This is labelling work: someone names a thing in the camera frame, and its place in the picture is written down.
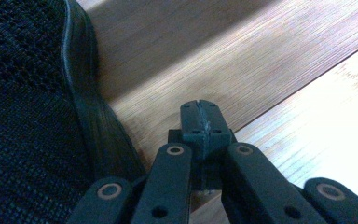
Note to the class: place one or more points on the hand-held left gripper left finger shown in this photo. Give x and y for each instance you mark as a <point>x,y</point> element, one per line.
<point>192,121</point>

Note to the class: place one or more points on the wooden shoe rack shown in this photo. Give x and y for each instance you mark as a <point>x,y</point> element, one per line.
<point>230,56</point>

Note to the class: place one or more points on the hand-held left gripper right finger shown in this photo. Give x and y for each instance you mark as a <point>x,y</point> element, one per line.
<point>217,123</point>

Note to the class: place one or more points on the black leather shoe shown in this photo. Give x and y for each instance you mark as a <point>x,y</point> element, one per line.
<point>28,109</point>

